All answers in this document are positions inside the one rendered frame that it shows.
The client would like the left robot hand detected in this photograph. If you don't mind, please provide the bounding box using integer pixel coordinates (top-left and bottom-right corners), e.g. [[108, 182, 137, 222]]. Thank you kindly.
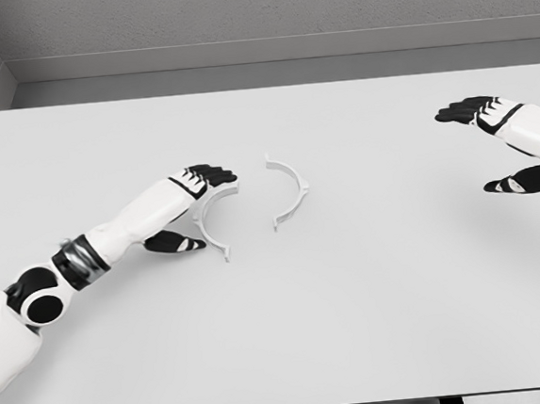
[[116, 160, 247, 259]]

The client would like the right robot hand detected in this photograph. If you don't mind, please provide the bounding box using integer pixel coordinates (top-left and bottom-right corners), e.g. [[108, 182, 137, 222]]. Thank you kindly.
[[433, 89, 540, 202]]

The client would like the white half-ring pipe clamp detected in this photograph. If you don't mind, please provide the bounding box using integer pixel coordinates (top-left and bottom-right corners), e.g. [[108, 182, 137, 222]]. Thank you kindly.
[[263, 149, 314, 234], [191, 182, 249, 267]]

